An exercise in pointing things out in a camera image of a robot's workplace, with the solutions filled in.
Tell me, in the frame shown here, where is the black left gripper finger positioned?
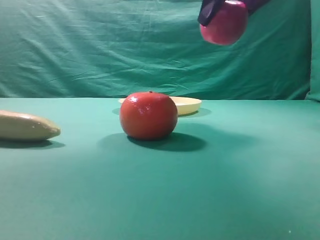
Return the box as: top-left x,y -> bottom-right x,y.
197,0 -> 225,27

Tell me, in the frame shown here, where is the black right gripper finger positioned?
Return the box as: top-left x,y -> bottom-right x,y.
242,0 -> 270,12

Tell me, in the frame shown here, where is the red apple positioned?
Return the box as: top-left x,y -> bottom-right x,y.
199,0 -> 249,46

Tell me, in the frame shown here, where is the yellow plate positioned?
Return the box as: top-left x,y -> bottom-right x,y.
118,92 -> 202,117

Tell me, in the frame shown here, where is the green backdrop cloth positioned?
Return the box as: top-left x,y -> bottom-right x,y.
0,0 -> 320,101

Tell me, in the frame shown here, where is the pale yellow banana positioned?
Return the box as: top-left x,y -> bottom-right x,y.
0,110 -> 61,142

